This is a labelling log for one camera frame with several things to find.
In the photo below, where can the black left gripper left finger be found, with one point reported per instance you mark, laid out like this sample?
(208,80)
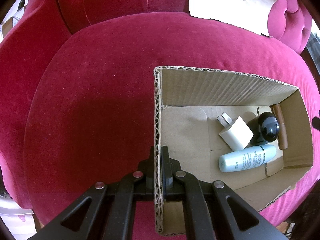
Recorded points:
(147,168)

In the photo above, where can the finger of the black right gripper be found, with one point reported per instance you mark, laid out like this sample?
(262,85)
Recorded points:
(316,123)

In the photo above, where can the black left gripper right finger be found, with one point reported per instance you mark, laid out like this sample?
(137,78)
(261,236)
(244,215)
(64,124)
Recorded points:
(169,167)

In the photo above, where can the light blue lotion bottle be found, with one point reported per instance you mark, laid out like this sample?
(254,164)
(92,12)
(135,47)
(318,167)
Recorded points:
(247,158)

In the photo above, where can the cardboard box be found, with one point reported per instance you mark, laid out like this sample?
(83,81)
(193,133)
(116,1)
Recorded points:
(188,101)

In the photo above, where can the white USB wall charger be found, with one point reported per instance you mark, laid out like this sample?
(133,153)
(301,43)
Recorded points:
(236,133)

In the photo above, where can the black round jar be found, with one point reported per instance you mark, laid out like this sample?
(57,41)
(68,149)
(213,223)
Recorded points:
(265,128)

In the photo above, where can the grey plaid blanket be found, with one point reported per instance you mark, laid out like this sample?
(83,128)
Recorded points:
(313,47)

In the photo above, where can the red velvet sofa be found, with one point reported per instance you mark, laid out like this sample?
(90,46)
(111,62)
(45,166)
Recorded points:
(77,85)

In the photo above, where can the brown paper sheet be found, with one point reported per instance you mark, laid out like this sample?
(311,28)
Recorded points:
(251,15)

